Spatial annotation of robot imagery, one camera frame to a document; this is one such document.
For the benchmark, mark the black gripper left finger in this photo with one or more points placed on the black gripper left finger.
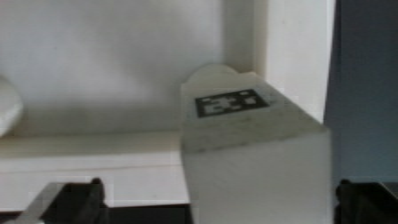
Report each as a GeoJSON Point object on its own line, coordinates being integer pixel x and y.
{"type": "Point", "coordinates": [79, 207]}

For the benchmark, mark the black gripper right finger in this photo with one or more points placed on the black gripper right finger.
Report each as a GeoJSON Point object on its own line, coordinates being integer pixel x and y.
{"type": "Point", "coordinates": [367, 203]}

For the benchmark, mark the white table leg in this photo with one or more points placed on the white table leg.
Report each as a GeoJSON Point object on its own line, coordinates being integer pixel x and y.
{"type": "Point", "coordinates": [255, 160]}

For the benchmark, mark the white square tabletop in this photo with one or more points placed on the white square tabletop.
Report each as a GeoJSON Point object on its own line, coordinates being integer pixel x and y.
{"type": "Point", "coordinates": [159, 81]}

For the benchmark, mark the white U-shaped obstacle fence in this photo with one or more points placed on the white U-shaped obstacle fence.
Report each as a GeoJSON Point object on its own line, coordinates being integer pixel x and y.
{"type": "Point", "coordinates": [129, 186]}

